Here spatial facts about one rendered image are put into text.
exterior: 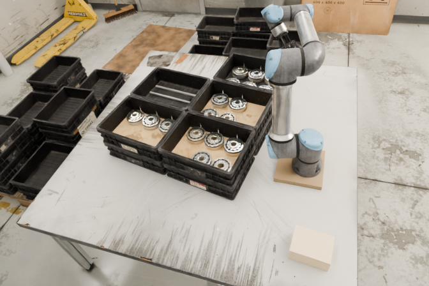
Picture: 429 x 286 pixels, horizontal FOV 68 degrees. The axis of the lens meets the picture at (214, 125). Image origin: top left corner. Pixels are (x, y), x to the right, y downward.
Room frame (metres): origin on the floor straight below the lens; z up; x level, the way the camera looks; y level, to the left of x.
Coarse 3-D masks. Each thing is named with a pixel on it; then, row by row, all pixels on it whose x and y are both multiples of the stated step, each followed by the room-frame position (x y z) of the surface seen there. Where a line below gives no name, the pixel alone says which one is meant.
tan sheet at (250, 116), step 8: (208, 104) 1.44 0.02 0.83; (248, 104) 1.39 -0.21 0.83; (224, 112) 1.35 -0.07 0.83; (232, 112) 1.34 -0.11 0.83; (240, 112) 1.33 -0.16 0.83; (248, 112) 1.32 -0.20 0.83; (256, 112) 1.31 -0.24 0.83; (240, 120) 1.27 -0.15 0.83; (248, 120) 1.26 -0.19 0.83; (256, 120) 1.25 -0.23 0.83
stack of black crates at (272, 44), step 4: (292, 32) 2.55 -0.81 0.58; (296, 32) 2.53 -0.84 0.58; (316, 32) 2.47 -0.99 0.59; (272, 36) 2.55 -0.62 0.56; (292, 36) 2.54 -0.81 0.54; (296, 36) 2.53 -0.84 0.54; (268, 40) 2.44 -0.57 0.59; (272, 40) 2.56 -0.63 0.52; (276, 40) 2.60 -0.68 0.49; (292, 40) 2.54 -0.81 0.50; (296, 40) 2.53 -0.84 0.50; (268, 44) 2.38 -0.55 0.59; (272, 44) 2.54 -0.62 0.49; (276, 44) 2.53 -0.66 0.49; (300, 44) 2.48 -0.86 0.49; (268, 48) 2.35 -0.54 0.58; (272, 48) 2.33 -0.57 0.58; (276, 48) 2.32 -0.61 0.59
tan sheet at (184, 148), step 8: (184, 136) 1.21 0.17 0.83; (184, 144) 1.15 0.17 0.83; (192, 144) 1.14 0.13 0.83; (200, 144) 1.13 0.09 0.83; (176, 152) 1.10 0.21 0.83; (184, 152) 1.09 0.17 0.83; (192, 152) 1.09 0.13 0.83; (208, 152) 1.07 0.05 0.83; (216, 152) 1.07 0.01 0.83; (224, 152) 1.06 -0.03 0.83; (232, 160) 1.00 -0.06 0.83
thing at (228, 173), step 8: (192, 112) 1.28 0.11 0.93; (216, 120) 1.19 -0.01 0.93; (248, 128) 1.10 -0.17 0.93; (168, 136) 1.13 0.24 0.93; (160, 144) 1.08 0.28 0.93; (248, 144) 1.01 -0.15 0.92; (160, 152) 1.04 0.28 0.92; (168, 152) 1.03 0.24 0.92; (240, 152) 0.96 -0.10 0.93; (184, 160) 0.96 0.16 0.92; (192, 160) 0.95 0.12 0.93; (240, 160) 0.92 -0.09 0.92; (208, 168) 0.90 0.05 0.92; (216, 168) 0.89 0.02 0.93; (232, 168) 0.87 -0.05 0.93
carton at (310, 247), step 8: (296, 232) 0.61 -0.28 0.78; (304, 232) 0.61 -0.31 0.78; (312, 232) 0.60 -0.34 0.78; (320, 232) 0.60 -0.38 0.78; (296, 240) 0.58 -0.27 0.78; (304, 240) 0.57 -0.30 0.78; (312, 240) 0.57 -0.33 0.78; (320, 240) 0.56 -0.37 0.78; (328, 240) 0.56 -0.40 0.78; (296, 248) 0.54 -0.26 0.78; (304, 248) 0.54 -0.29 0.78; (312, 248) 0.54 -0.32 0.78; (320, 248) 0.53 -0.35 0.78; (328, 248) 0.53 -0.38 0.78; (296, 256) 0.53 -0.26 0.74; (304, 256) 0.51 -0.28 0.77; (312, 256) 0.51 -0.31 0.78; (320, 256) 0.50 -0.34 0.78; (328, 256) 0.50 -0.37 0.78; (312, 264) 0.50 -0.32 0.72; (320, 264) 0.48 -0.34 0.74; (328, 264) 0.47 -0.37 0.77
